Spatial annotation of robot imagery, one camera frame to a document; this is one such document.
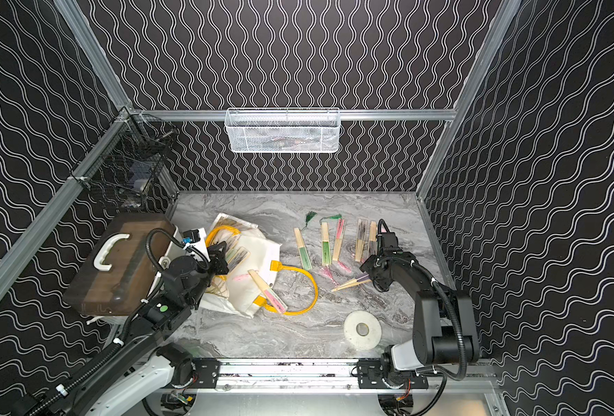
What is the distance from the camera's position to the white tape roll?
81 centimetres

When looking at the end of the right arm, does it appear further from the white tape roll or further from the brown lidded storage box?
the brown lidded storage box

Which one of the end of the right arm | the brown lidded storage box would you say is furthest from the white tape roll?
the brown lidded storage box
